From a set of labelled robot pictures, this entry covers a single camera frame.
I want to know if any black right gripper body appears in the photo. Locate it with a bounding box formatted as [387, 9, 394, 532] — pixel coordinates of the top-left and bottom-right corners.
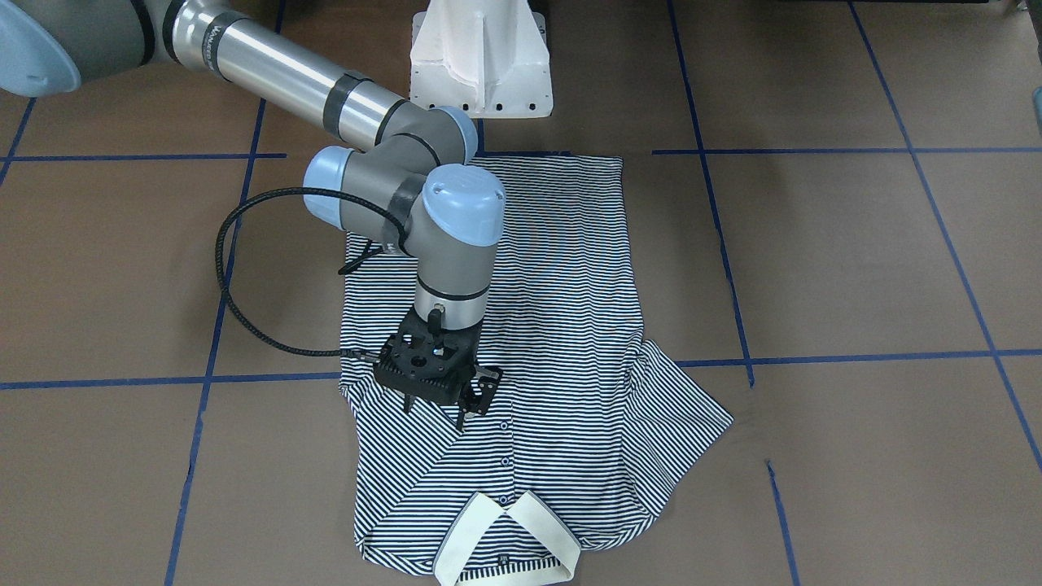
[374, 312, 483, 405]

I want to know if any navy white striped polo shirt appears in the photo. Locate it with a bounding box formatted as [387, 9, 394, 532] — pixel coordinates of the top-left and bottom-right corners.
[339, 155, 733, 585]

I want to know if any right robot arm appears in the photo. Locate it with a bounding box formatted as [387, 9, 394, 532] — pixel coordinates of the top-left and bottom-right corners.
[1, 1, 506, 429]

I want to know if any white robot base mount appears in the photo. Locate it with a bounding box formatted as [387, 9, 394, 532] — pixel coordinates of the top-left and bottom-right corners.
[407, 1, 554, 120]

